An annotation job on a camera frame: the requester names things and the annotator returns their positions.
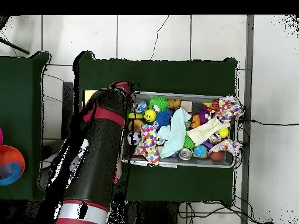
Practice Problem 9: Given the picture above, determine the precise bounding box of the clear plastic bottle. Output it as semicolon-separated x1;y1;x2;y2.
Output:
134;100;148;114

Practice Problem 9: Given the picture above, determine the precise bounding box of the colourful polka-dot cloth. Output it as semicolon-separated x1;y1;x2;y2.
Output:
134;123;161;165

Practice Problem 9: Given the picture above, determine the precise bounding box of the wooden box with three holes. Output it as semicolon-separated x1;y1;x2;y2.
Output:
84;89;100;109

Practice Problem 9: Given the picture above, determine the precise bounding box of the shallow clear mesh bin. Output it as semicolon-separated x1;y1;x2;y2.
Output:
122;90;244;169

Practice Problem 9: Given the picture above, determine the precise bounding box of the yellow ball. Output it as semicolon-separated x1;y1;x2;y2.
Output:
144;109;157;123

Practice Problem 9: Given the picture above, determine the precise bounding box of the wooden burger toy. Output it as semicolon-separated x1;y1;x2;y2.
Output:
128;118;145;133

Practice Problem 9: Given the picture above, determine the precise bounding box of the dark green tablecloth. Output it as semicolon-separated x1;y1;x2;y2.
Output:
74;50;239;206

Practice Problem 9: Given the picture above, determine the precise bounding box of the small soccer ball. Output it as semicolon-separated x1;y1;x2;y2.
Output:
127;132;142;146

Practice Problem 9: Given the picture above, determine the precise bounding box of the black floor stand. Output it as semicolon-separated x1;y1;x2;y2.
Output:
39;81;75;191

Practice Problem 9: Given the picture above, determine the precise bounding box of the mint green knit cloth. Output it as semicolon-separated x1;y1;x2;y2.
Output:
158;108;192;159

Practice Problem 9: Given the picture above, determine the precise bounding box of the green spiky ball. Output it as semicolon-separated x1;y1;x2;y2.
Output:
183;135;196;150

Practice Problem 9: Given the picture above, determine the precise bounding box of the cream cloth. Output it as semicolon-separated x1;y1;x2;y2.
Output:
186;116;232;146

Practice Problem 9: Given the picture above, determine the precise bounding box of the dark green side table cloth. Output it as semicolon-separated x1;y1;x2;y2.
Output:
0;51;54;202

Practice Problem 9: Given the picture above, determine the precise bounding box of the black tripod leg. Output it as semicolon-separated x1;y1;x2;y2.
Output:
0;37;30;56

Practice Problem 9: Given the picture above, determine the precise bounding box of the red-brown ball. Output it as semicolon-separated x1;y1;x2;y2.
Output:
210;150;226;162

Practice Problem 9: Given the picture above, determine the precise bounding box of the red and blue bowl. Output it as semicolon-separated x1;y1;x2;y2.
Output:
0;145;26;187

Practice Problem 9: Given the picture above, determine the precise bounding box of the thin black floor cable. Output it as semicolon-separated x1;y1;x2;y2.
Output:
150;15;170;61

